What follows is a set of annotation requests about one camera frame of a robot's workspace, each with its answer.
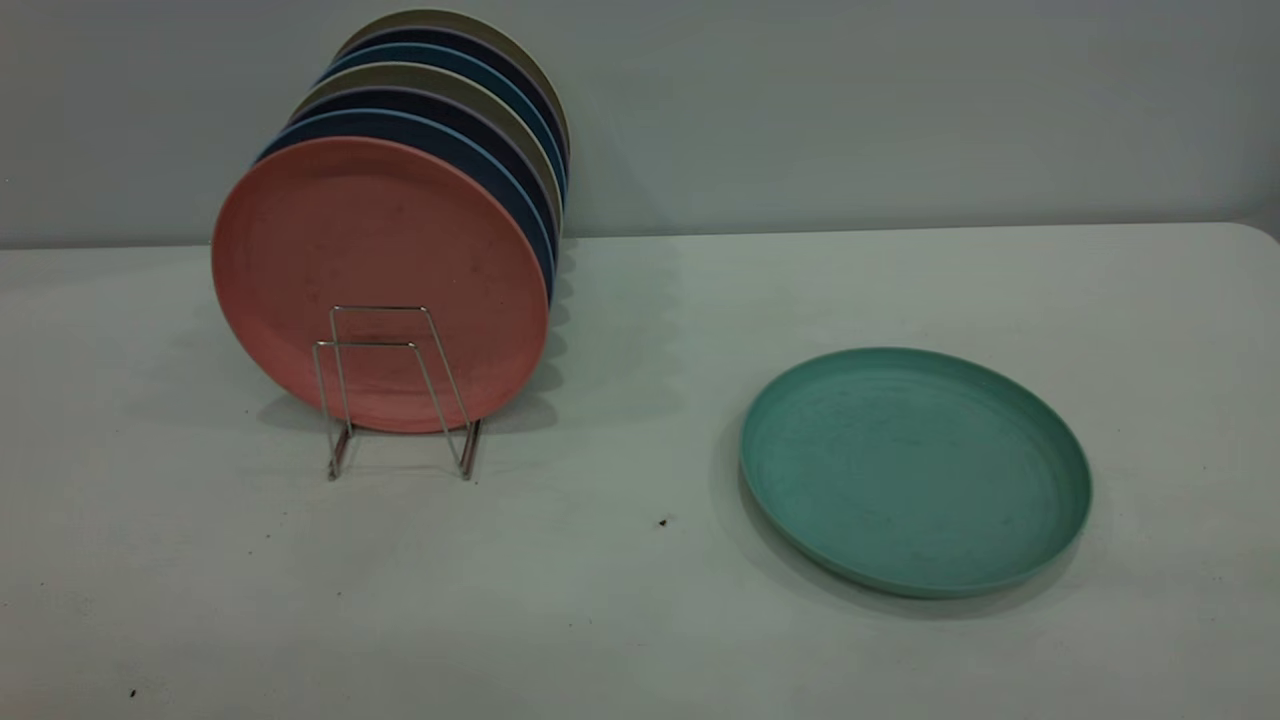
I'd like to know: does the green round plate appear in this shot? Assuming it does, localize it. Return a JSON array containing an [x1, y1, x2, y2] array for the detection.
[[739, 346, 1094, 601]]

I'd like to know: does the pink round plate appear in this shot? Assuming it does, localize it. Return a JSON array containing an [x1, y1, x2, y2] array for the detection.
[[211, 136, 552, 435]]

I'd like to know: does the navy plate with light-blue rim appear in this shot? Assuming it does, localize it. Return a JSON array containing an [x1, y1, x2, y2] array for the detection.
[[254, 107, 558, 303]]

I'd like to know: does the dark plate with purple rim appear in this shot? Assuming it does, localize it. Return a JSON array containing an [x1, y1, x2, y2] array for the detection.
[[289, 85, 561, 246], [336, 25, 570, 166]]

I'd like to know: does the teal blue round plate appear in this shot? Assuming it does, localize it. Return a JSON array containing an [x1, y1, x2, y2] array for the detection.
[[317, 41, 568, 201]]

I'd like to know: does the beige round plate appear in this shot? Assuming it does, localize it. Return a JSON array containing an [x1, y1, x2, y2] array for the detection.
[[290, 61, 565, 237], [334, 8, 572, 151]]

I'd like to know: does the metal wire plate rack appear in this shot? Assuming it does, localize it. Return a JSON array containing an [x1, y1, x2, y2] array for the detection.
[[311, 304, 484, 482]]

